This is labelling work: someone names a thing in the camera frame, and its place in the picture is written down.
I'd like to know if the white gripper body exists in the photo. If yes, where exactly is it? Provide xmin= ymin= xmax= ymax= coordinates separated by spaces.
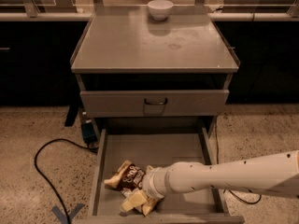
xmin=142 ymin=167 xmax=170 ymax=199

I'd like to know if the brown chip bag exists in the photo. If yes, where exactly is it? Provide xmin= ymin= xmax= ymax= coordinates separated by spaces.
xmin=103 ymin=159 xmax=162 ymax=217

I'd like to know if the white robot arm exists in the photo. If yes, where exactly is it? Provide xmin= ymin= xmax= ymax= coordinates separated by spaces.
xmin=121 ymin=150 xmax=299 ymax=212

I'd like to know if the open grey middle drawer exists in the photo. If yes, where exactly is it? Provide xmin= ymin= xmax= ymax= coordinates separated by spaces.
xmin=74 ymin=130 xmax=244 ymax=224

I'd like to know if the grey top drawer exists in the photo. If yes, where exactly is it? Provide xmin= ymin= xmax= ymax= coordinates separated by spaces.
xmin=80 ymin=90 xmax=229 ymax=118

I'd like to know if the grey drawer cabinet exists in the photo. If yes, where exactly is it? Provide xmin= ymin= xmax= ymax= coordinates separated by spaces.
xmin=71 ymin=6 xmax=239 ymax=133

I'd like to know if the dark lab bench counter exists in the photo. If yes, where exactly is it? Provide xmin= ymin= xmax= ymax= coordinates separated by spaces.
xmin=1 ymin=12 xmax=299 ymax=105

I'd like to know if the blue power adapter box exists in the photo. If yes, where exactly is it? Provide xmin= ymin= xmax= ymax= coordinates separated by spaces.
xmin=80 ymin=120 xmax=97 ymax=144

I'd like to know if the blue tape cross mark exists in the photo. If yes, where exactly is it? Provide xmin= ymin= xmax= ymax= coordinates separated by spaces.
xmin=50 ymin=203 xmax=86 ymax=224

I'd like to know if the white bowl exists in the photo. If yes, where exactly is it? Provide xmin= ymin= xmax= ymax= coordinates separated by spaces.
xmin=148 ymin=0 xmax=174 ymax=21

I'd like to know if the black drawer handle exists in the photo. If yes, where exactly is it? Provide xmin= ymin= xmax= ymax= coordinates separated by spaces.
xmin=144 ymin=98 xmax=168 ymax=105

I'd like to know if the black cable on right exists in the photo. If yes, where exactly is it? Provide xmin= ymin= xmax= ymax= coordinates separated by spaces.
xmin=213 ymin=121 xmax=262 ymax=205

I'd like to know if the black cable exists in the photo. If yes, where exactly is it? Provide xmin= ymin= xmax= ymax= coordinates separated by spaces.
xmin=213 ymin=121 xmax=262 ymax=205
xmin=33 ymin=138 xmax=99 ymax=224

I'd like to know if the black cable on left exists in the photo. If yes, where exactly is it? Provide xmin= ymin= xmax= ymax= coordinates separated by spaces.
xmin=33 ymin=138 xmax=99 ymax=224

